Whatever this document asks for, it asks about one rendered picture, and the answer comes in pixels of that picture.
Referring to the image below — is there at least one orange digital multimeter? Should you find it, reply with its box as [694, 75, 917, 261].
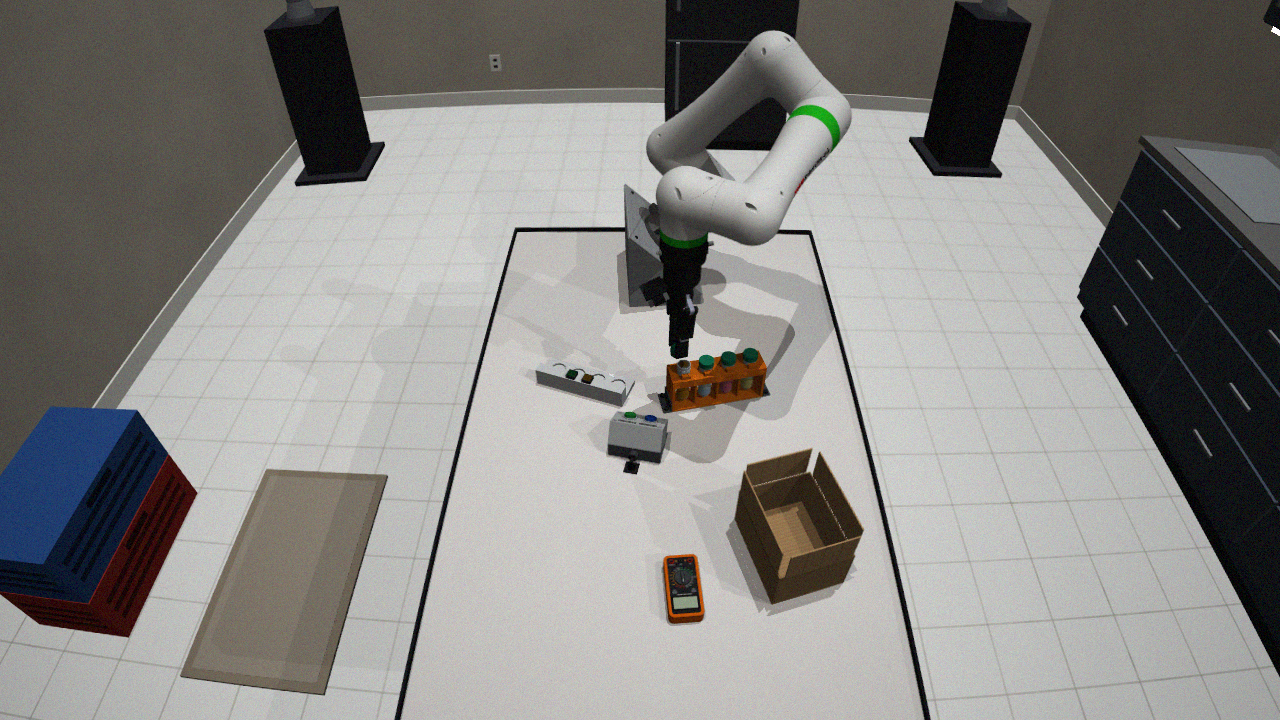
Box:
[663, 553, 704, 624]

